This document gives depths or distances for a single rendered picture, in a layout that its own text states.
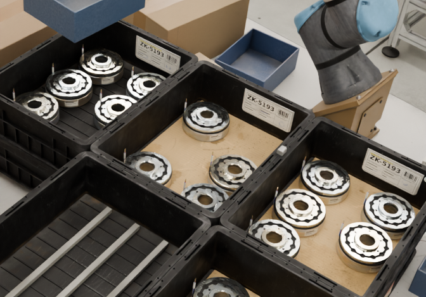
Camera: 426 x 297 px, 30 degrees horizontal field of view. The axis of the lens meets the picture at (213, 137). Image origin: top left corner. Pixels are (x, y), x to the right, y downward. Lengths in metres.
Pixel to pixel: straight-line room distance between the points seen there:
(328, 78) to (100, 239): 0.69
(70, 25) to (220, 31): 0.70
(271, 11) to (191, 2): 1.70
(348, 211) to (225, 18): 0.74
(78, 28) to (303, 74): 0.83
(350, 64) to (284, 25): 1.86
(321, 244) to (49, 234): 0.52
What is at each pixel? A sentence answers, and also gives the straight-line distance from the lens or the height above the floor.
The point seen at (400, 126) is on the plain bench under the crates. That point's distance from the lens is 2.12.
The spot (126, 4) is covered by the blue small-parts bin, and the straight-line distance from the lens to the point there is 1.64.
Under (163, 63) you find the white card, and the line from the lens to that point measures 1.86.
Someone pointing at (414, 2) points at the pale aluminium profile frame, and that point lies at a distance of 3.53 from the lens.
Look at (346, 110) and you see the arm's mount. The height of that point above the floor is 0.85.
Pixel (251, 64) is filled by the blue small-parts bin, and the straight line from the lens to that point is 2.20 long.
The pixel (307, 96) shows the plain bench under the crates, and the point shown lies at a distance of 2.13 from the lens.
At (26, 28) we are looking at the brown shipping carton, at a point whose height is 0.86.
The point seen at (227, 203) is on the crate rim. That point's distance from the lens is 1.46.
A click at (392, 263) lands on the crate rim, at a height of 0.93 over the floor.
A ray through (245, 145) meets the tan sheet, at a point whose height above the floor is 0.83.
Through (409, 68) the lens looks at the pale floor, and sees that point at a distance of 3.63.
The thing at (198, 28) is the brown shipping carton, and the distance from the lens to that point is 2.09.
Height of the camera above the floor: 1.97
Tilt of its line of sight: 41 degrees down
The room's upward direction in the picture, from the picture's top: 8 degrees clockwise
